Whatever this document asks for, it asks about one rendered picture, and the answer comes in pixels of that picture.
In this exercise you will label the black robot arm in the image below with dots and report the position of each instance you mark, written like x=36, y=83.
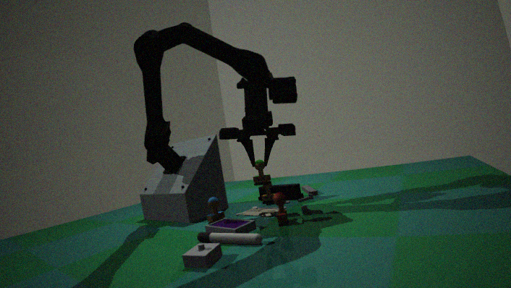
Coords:
x=149, y=49

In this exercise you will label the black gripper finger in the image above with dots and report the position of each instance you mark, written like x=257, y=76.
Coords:
x=268, y=146
x=248, y=145

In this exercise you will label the beige inspection card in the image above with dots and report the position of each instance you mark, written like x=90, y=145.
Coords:
x=259, y=211

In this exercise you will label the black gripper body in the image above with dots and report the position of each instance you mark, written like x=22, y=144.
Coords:
x=254, y=108

